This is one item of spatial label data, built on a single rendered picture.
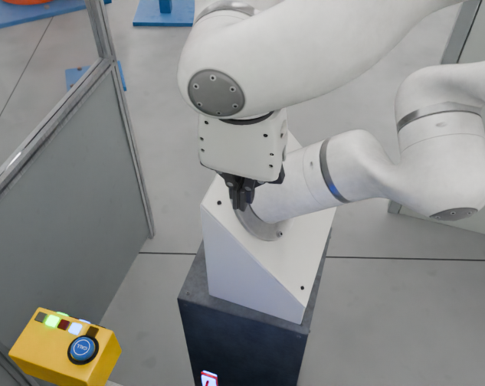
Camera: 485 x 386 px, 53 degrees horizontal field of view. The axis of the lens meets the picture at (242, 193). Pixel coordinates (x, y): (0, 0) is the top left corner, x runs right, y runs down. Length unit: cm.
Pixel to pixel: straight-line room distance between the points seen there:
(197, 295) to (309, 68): 83
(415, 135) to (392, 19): 37
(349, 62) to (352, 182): 44
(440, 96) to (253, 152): 32
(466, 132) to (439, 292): 166
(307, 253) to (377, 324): 118
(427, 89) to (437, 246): 179
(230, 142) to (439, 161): 31
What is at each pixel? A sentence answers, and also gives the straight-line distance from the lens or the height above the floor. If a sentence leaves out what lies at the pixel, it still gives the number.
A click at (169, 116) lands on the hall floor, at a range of 299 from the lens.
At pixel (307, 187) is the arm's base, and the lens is 84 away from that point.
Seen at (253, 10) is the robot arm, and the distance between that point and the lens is 42.
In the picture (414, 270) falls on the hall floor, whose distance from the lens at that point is 238.
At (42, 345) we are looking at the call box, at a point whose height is 107.
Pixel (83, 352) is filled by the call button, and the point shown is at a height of 108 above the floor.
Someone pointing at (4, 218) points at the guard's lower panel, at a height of 90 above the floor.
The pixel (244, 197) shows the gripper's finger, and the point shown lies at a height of 144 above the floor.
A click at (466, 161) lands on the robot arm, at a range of 73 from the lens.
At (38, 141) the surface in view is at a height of 100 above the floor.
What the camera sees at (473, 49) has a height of 94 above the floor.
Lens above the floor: 191
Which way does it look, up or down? 49 degrees down
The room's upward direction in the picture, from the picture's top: straight up
